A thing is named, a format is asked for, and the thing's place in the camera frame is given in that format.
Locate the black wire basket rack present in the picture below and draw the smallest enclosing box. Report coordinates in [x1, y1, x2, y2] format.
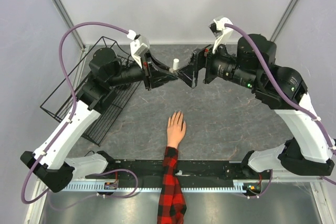
[40, 36, 140, 146]

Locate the red plaid sleeve forearm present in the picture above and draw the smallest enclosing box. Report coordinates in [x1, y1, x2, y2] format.
[157, 147, 187, 224]

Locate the aluminium slotted rail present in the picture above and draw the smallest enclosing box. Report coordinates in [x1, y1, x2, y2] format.
[62, 179, 263, 195]

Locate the nail polish bottle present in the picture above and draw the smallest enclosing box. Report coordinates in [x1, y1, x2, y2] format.
[169, 68, 177, 75]

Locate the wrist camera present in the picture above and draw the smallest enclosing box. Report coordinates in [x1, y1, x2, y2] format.
[209, 16, 233, 54]
[127, 30, 150, 69]

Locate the mannequin hand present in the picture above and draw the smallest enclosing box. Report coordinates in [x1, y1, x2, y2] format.
[166, 111, 186, 149]

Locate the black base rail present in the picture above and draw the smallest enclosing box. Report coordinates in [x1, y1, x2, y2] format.
[67, 157, 272, 189]

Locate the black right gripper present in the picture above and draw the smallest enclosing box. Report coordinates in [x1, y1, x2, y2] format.
[173, 35, 259, 90]

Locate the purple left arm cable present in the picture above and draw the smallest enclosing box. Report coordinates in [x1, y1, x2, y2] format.
[20, 22, 139, 204]

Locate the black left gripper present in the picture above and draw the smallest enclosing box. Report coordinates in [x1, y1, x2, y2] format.
[108, 50, 179, 91]

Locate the aluminium corner post right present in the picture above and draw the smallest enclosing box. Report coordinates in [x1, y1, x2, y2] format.
[270, 0, 300, 42]

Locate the aluminium corner post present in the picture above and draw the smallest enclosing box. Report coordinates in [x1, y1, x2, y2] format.
[35, 0, 87, 50]
[270, 0, 300, 42]

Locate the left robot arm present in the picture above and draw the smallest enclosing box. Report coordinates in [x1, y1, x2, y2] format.
[20, 47, 179, 193]

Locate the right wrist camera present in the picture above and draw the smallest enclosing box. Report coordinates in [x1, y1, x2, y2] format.
[209, 16, 233, 54]

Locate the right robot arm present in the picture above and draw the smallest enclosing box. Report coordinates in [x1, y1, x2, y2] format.
[177, 37, 334, 179]

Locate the white nail polish cap brush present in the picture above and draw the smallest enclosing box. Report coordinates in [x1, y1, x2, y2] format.
[172, 58, 180, 71]

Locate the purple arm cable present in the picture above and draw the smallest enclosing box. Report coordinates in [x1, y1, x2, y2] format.
[20, 22, 139, 204]
[224, 23, 336, 200]

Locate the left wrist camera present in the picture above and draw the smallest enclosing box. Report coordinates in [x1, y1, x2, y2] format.
[127, 30, 150, 69]

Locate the aluminium corner post left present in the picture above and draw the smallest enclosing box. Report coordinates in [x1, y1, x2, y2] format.
[35, 0, 87, 50]

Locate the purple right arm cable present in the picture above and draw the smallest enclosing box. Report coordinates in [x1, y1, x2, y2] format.
[224, 23, 336, 200]

